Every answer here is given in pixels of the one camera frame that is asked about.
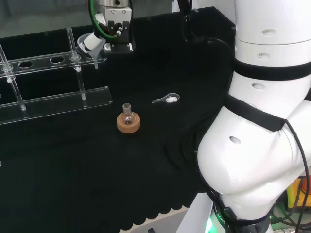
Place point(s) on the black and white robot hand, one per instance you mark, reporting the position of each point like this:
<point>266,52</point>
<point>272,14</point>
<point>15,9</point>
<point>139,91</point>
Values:
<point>93,42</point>

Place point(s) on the clear plastic funnel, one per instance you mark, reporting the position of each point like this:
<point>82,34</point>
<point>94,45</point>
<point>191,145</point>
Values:
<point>96,65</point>

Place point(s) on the clear acrylic funnel stand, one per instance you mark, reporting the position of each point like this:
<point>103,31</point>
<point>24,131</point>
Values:
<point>60,103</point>

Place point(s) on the glass weighing funnel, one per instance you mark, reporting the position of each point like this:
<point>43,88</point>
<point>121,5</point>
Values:
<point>171,99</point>

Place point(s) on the small round-bottom glass flask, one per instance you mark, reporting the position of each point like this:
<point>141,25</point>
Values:
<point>127,117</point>

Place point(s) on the yellow stop button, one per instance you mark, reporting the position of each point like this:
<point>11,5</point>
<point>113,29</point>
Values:
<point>292,197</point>

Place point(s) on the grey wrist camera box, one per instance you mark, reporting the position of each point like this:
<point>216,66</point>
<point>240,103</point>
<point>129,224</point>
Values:
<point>119,47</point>

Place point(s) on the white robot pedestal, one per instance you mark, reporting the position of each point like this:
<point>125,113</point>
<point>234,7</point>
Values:
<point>194,213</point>

